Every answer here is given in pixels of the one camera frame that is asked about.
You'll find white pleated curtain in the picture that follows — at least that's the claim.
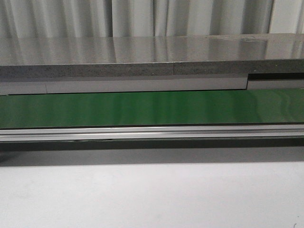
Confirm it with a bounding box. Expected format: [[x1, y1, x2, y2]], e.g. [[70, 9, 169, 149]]
[[0, 0, 304, 38]]

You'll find aluminium front conveyor rail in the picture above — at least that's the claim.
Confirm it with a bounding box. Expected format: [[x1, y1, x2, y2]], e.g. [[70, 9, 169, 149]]
[[0, 123, 304, 142]]

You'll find grey rear conveyor rail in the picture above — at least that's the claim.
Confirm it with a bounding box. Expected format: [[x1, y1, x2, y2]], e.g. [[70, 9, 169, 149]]
[[0, 73, 304, 95]]

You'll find green conveyor belt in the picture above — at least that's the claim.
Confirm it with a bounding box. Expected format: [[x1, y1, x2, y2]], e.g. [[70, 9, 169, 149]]
[[0, 89, 304, 129]]

